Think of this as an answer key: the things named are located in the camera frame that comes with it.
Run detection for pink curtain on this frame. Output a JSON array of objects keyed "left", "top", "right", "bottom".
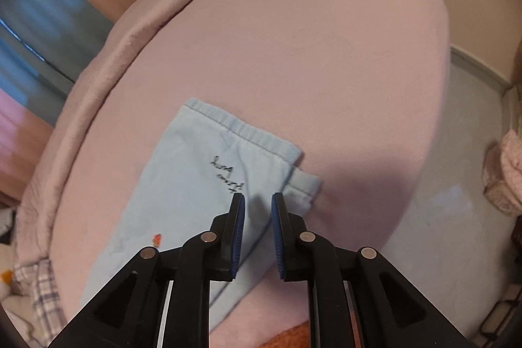
[{"left": 0, "top": 87, "right": 55, "bottom": 206}]

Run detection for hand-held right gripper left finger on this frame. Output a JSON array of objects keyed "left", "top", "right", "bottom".
[{"left": 48, "top": 193, "right": 245, "bottom": 348}]

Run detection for pink bed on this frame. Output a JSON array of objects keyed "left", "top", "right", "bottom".
[{"left": 16, "top": 0, "right": 451, "bottom": 348}]

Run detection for pink fluffy cloth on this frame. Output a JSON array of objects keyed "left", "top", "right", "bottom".
[{"left": 482, "top": 129, "right": 522, "bottom": 217}]

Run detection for orange fuzzy cloth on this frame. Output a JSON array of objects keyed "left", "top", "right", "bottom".
[{"left": 261, "top": 321, "right": 315, "bottom": 348}]

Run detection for white duck plush toy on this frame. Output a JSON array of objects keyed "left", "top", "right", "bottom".
[{"left": 0, "top": 242, "right": 18, "bottom": 302}]

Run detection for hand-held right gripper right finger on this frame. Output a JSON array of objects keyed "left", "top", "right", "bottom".
[{"left": 271, "top": 192, "right": 469, "bottom": 348}]

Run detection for window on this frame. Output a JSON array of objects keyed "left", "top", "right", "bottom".
[{"left": 0, "top": 0, "right": 121, "bottom": 126}]

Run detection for light blue denim pants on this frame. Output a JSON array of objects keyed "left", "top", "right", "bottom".
[{"left": 79, "top": 97, "right": 323, "bottom": 334}]

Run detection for plaid pillow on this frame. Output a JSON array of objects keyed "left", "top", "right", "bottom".
[{"left": 14, "top": 260, "right": 68, "bottom": 334}]

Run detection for pink quilt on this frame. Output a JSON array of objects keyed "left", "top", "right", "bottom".
[{"left": 12, "top": 0, "right": 245, "bottom": 265}]

